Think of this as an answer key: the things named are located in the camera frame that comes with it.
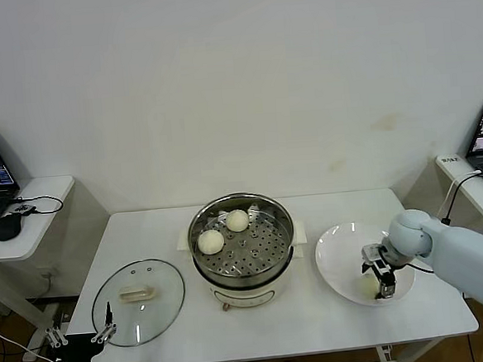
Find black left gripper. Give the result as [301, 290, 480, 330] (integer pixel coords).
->
[42, 301, 121, 362]

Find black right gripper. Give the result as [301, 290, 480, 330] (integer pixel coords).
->
[358, 242, 404, 302]

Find white steamed baozi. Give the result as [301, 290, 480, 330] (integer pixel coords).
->
[225, 209, 250, 234]
[196, 229, 226, 257]
[354, 274, 381, 302]

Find round glass pot lid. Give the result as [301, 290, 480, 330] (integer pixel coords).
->
[87, 255, 191, 350]

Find perforated steel steamer basket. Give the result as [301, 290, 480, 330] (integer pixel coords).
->
[175, 188, 311, 278]

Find round white plate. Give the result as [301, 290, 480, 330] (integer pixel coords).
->
[313, 217, 419, 311]

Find white side table with mouse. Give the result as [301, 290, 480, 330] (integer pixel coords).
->
[0, 174, 88, 344]

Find black computer mouse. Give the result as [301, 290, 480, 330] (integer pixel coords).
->
[0, 212, 24, 242]

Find white electric cooking pot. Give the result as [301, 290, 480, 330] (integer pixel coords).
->
[191, 242, 310, 316]

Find white side table with label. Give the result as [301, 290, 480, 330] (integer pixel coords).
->
[436, 151, 483, 323]

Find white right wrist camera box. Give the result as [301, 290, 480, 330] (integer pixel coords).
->
[361, 242, 383, 264]

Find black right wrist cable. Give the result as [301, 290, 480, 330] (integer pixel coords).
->
[407, 260, 436, 275]

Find black cable with inline adapter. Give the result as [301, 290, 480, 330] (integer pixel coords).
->
[438, 171, 483, 226]

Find white flat cable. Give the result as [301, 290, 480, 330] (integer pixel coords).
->
[439, 169, 483, 217]

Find black looped cable with dongle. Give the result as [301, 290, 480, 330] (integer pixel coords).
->
[10, 193, 65, 217]

